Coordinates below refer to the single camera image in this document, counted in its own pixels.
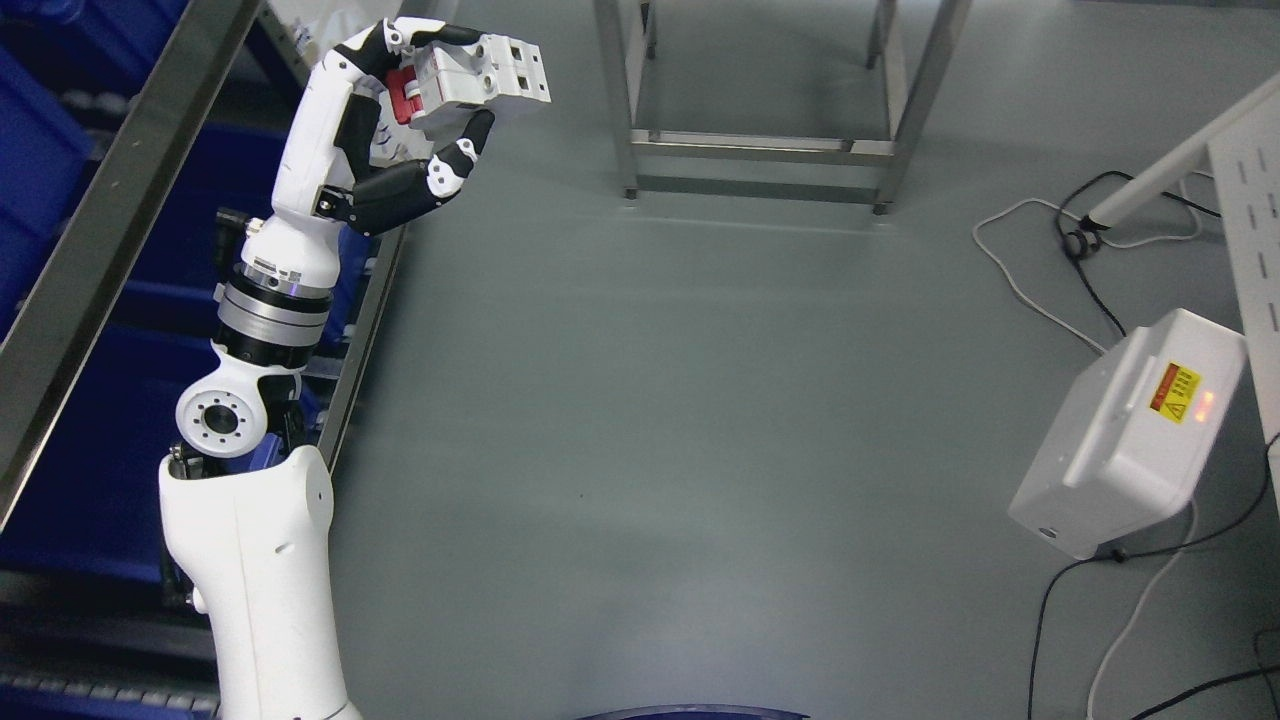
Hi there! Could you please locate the stainless steel table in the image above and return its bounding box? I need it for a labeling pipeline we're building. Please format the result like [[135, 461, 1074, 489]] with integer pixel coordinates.
[[591, 1, 972, 217]]

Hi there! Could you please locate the black floor cable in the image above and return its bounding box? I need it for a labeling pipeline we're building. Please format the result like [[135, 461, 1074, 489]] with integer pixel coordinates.
[[1055, 170, 1222, 341]]

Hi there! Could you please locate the white floor cable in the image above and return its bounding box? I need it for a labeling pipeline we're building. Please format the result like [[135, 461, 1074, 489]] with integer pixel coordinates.
[[972, 170, 1206, 356]]

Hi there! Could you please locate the white perforated cabinet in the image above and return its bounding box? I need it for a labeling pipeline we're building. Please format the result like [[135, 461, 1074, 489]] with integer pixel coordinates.
[[1204, 95, 1280, 451]]

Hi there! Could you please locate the white box device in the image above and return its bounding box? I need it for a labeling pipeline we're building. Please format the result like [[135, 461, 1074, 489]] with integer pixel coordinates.
[[1007, 309, 1248, 560]]

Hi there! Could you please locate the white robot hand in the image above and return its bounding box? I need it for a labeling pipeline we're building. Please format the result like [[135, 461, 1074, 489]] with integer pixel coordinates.
[[244, 17, 497, 286]]

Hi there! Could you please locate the white red circuit breaker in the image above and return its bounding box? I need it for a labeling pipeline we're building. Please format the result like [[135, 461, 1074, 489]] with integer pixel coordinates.
[[385, 35, 552, 133]]

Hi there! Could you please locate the white slanted pole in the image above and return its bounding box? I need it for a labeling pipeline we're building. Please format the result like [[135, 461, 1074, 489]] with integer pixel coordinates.
[[1079, 72, 1279, 232]]

